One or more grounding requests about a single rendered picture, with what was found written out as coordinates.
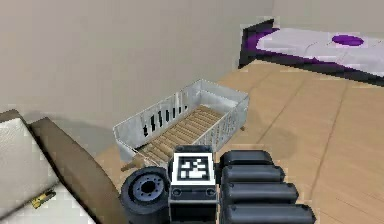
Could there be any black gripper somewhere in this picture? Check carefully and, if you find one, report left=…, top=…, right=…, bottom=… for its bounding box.
left=119, top=166, right=172, bottom=224

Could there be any brown armchair with cream cushions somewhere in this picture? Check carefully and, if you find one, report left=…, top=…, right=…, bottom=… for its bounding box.
left=0, top=109, right=128, bottom=224

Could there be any white slatted crib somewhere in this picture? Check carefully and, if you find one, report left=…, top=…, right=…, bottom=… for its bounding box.
left=112, top=78, right=250, bottom=173

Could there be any small yellow and black object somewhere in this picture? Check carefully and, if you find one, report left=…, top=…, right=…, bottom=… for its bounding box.
left=31, top=188, right=57, bottom=210

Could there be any black bed with white cover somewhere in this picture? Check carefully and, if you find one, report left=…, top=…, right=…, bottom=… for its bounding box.
left=237, top=18, right=384, bottom=88

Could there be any purple round pillow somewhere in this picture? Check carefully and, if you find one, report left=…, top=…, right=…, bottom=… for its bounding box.
left=331, top=34, right=365, bottom=47

